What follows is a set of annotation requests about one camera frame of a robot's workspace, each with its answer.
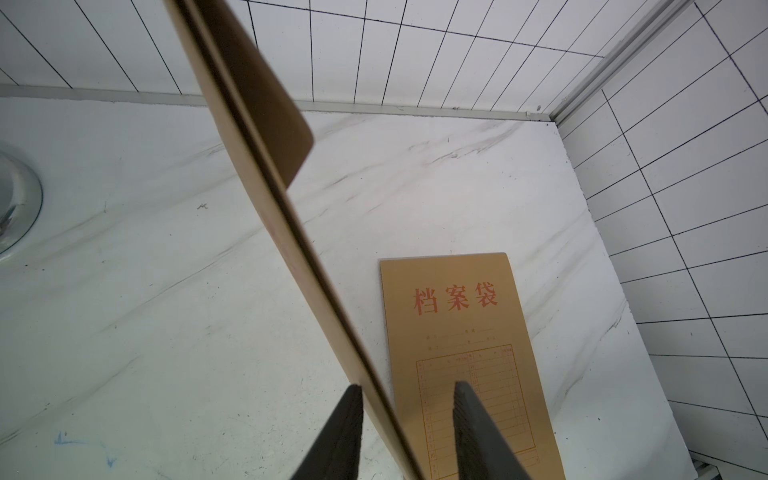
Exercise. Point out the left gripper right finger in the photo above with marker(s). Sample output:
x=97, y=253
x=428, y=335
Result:
x=481, y=451

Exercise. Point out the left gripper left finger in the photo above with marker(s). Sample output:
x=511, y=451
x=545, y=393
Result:
x=335, y=454

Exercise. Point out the kraft file bag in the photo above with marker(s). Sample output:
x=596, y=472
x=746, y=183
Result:
x=459, y=318
x=268, y=140

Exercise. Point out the silver metal glass rack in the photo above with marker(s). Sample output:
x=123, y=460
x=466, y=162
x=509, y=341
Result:
x=22, y=199

